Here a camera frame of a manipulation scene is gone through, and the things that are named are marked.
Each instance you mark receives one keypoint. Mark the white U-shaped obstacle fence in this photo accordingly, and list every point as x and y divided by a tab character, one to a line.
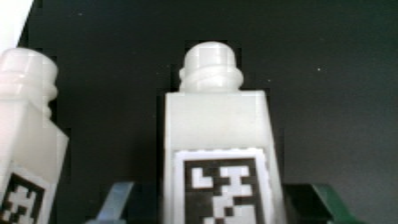
15	10

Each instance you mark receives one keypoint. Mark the white table leg with tag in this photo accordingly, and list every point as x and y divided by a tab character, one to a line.
221	175

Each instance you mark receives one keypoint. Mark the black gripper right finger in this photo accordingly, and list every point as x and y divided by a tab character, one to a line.
315	206

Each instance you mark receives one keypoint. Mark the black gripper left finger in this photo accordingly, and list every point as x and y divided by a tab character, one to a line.
114	204

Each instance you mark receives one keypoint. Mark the white table leg far right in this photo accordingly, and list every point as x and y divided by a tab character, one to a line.
33	140

